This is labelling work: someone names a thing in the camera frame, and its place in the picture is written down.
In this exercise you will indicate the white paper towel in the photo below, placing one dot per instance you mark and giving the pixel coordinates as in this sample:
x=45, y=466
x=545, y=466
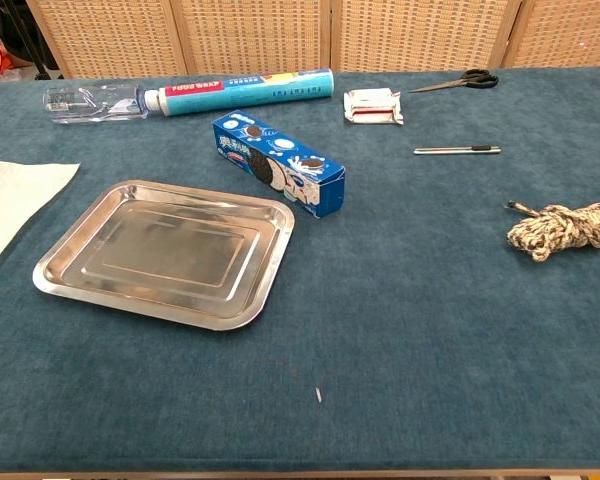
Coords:
x=15, y=200

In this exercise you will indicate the silver metal tray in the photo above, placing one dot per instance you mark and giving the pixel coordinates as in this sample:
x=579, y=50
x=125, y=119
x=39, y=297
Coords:
x=165, y=250

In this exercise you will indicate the blue cookie box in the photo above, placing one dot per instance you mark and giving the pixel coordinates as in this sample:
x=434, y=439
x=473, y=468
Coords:
x=270, y=160

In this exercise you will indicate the white red small packet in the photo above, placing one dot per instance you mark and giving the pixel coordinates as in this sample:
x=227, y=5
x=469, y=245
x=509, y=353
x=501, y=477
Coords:
x=372, y=105

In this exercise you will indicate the blue table cloth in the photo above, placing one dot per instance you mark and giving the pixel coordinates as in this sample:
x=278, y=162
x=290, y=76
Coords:
x=430, y=325

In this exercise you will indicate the tiny white scrap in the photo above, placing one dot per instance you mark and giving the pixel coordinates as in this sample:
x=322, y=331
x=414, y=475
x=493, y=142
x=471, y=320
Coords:
x=318, y=395

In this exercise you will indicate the food wrap roll box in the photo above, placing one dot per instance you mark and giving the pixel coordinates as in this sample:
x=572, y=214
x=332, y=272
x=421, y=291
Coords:
x=240, y=92

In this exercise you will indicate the silver black pen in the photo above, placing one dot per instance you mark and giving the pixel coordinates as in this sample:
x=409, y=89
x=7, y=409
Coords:
x=455, y=150

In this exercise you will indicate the wicker folding screen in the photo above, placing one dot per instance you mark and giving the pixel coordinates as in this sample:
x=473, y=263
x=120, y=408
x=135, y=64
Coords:
x=255, y=35

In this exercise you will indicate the clear plastic bottle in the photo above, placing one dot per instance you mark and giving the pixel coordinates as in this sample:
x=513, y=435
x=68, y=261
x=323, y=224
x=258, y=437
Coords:
x=95, y=102

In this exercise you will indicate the black tripod stand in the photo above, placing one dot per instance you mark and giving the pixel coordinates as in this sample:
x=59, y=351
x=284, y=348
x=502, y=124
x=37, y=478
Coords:
x=43, y=76

